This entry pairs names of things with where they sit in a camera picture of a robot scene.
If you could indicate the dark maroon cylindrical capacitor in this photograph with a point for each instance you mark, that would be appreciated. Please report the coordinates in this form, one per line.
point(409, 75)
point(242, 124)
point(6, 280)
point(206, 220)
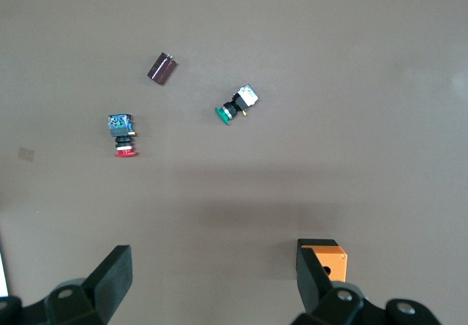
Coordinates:
point(162, 69)

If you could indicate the orange box with black base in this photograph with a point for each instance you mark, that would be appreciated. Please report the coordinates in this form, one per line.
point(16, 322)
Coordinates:
point(334, 261)

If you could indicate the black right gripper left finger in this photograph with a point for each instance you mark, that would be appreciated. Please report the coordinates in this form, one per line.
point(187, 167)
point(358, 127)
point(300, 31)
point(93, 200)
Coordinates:
point(109, 277)

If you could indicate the green mushroom push button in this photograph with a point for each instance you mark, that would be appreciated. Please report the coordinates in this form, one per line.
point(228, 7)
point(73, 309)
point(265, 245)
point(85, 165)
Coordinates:
point(237, 103)

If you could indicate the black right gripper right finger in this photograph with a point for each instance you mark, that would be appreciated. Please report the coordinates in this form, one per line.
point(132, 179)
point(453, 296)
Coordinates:
point(314, 284)

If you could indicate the white drawer cabinet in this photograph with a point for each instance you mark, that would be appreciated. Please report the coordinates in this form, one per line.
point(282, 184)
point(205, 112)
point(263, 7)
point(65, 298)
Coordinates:
point(2, 266)

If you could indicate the red mushroom push button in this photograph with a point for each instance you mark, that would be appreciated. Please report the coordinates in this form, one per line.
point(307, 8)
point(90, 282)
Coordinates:
point(122, 134)

